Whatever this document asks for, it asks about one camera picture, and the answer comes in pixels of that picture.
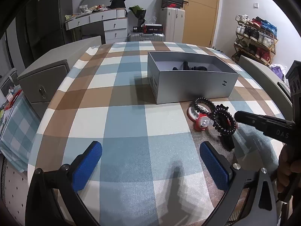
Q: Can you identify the black red box on suitcase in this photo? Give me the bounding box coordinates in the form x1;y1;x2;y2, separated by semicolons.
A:
133;24;163;34

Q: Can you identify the grey right bedside cabinet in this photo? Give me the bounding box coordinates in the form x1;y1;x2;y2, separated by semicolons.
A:
238;56;293;120

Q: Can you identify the small red white badge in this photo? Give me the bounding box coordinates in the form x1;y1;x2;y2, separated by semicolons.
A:
194;114;214;131

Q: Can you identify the grey left bedside cabinet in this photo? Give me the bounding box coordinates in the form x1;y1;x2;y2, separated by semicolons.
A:
17;36;102;119

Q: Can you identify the white upright suitcase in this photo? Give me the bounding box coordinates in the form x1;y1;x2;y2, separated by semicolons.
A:
159;8;185;43

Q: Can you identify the grey cardboard storage box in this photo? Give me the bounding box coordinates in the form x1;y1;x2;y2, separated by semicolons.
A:
147;51;239;104

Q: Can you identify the black banana hair clip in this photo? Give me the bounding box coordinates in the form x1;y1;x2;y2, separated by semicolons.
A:
216;104;237;152

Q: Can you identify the black refrigerator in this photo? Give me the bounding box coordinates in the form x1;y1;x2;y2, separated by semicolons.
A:
26;0;73;60

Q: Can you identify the silver flat suitcase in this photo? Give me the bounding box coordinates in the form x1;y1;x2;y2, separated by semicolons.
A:
127;32;165;42

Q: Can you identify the black smartphone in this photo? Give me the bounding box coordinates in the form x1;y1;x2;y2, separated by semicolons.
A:
277;82;292;101

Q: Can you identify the black beaded bracelet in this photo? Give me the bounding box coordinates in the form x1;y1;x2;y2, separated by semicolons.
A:
192;96;216;117

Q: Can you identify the blue brown checkered tablecloth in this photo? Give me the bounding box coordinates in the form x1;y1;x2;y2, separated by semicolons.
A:
27;42;283;225

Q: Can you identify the black red shoe box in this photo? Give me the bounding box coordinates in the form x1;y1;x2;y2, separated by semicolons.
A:
161;0;184;8

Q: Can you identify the long black hair clip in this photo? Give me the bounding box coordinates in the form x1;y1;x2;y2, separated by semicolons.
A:
173;61;190;70

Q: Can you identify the grey bedside cabinet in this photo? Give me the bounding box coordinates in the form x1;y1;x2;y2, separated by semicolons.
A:
17;36;102;119
238;56;293;120

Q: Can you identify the white drawer desk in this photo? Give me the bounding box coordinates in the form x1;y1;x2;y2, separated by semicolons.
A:
65;8;128;44

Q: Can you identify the green wrapped bouquet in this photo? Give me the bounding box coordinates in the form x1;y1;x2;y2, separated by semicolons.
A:
128;5;146;27

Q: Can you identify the wooden shoe rack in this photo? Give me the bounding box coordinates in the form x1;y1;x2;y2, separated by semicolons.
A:
232;14;278;66

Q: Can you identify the checkered folded cloth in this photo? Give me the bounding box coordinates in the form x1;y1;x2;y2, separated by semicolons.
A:
1;94;40;173

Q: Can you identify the right human hand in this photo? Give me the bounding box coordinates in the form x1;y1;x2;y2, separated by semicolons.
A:
277;145;300;193

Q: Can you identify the purple bag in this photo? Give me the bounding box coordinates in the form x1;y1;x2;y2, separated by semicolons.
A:
269;64;287;82

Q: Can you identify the white red pin badge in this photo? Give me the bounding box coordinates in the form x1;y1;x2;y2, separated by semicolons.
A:
187;105;211;123

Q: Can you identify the black bag on desk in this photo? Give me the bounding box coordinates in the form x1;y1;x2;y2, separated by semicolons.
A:
110;0;126;9

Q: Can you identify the black claw hair clip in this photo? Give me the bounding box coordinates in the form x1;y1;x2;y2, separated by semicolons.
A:
191;66;208;71

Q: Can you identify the wooden door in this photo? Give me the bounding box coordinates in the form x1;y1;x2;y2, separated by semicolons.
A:
182;0;219;47

